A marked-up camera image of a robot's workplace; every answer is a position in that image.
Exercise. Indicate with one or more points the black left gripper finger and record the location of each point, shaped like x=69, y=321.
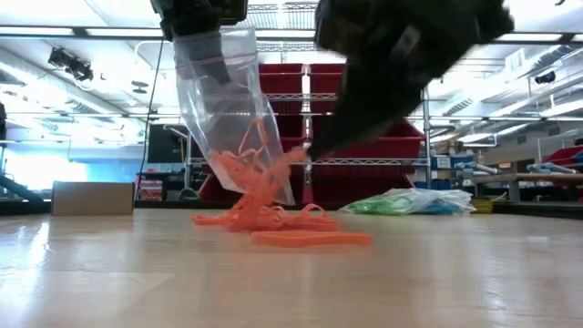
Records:
x=209, y=59

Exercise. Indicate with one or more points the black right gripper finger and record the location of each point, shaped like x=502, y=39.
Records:
x=364, y=114

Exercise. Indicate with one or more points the bunch of green rubber bands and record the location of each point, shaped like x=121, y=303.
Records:
x=369, y=207

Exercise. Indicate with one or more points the bunch of blue rubber bands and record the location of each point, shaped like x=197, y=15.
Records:
x=439, y=208

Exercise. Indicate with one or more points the bunch of orange rubber bands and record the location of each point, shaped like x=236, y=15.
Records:
x=255, y=177

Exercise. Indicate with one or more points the orange rubber band tangle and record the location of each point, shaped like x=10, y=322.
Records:
x=273, y=218

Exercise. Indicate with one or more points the pale robot arm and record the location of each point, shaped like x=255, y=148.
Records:
x=478, y=168
x=551, y=168

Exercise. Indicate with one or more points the stack of blue bins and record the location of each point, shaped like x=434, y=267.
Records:
x=432, y=182

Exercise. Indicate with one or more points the black monitor screen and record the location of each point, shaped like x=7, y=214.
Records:
x=159, y=143

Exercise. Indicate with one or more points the long ceiling light bar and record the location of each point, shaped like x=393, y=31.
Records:
x=533, y=37
x=91, y=32

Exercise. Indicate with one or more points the black ceiling track spotlight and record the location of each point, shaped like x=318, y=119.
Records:
x=70, y=66

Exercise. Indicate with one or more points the red and white box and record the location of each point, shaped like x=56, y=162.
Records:
x=150, y=189

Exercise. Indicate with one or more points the wooden bench with grey legs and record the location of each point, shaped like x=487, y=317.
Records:
x=524, y=178

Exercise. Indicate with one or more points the small cardboard box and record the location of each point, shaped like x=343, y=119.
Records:
x=91, y=198

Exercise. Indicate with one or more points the red storage bin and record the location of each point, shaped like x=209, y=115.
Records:
x=565, y=155

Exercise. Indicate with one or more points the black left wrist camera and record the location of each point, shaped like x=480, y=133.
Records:
x=234, y=10

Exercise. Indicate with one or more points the black ceiling camera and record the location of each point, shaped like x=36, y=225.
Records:
x=545, y=77

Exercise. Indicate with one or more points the black aluminium rig frame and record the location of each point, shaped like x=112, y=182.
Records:
x=524, y=210

